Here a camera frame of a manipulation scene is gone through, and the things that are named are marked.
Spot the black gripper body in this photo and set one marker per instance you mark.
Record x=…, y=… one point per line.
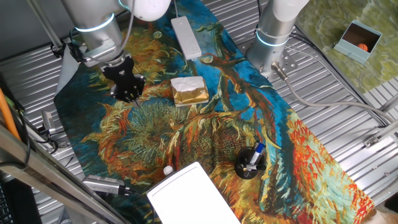
x=121, y=73

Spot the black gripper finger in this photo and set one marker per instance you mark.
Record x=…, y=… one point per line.
x=140, y=87
x=122, y=95

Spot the white drawer knob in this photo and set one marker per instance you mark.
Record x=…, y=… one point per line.
x=168, y=170

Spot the light blue box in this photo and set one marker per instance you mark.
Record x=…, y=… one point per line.
x=351, y=51

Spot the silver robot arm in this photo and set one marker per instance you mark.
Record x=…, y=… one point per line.
x=96, y=18

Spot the gold tissue box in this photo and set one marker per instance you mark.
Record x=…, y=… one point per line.
x=189, y=91

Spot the white power strip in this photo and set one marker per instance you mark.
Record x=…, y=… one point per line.
x=186, y=37

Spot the sunflower painting cloth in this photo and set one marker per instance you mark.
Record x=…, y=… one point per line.
x=217, y=130

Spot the grey tripod pole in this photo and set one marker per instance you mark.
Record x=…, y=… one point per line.
x=45, y=23

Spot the white plastic tray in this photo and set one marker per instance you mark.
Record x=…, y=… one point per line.
x=189, y=199

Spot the black pen holder cup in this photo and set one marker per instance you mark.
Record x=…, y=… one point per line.
x=241, y=168

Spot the blue capped marker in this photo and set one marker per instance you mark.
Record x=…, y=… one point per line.
x=256, y=155

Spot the black pen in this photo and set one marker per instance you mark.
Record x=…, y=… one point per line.
x=255, y=168

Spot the black desktop device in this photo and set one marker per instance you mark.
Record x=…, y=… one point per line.
x=18, y=202

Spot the green patterned mat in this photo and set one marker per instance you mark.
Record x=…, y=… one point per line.
x=326, y=18

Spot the orange ball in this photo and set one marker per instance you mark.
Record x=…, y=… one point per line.
x=362, y=47

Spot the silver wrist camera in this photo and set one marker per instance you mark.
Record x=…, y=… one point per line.
x=99, y=56

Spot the long silver camera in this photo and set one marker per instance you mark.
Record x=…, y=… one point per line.
x=102, y=185

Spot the metal frame beam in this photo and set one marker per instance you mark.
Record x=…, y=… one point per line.
x=46, y=174

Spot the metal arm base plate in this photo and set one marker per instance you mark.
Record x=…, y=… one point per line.
x=287, y=62

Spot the aluminium profile rail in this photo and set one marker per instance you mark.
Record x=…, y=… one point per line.
x=382, y=133
x=390, y=104

